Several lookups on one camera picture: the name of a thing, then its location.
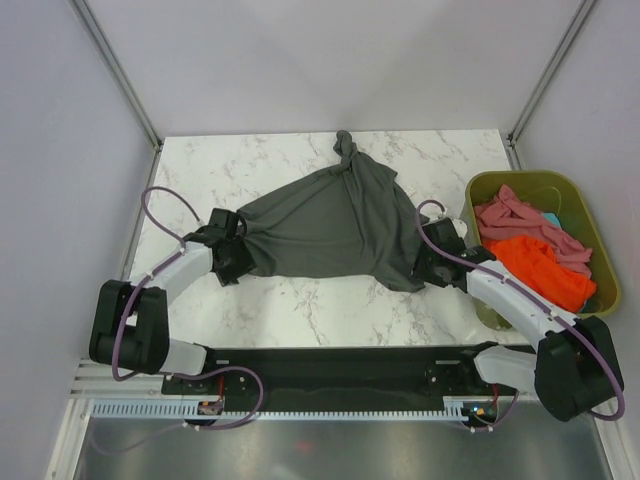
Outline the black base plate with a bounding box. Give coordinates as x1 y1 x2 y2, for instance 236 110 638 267
162 346 515 411

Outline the orange t shirt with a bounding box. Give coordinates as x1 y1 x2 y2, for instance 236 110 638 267
483 235 597 313

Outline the dark grey t shirt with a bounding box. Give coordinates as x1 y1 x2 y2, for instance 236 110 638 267
238 130 424 293

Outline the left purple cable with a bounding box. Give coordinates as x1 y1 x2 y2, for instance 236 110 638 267
92 186 266 456

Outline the olive green plastic bin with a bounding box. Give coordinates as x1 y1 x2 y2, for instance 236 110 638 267
462 170 621 317

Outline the teal cloth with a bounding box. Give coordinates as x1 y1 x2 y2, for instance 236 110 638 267
542 212 562 228

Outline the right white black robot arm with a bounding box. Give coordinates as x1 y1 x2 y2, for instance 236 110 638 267
414 218 625 422

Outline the white slotted cable duct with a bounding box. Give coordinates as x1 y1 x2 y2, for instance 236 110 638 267
90 398 496 422

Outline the left aluminium frame post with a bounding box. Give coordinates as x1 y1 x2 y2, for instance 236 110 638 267
69 0 163 152

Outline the pink t shirt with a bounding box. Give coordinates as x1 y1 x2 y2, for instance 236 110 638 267
474 185 593 277

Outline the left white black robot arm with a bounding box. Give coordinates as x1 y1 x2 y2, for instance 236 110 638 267
89 227 255 393

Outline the aluminium front rail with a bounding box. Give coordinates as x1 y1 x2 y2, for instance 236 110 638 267
70 360 163 399

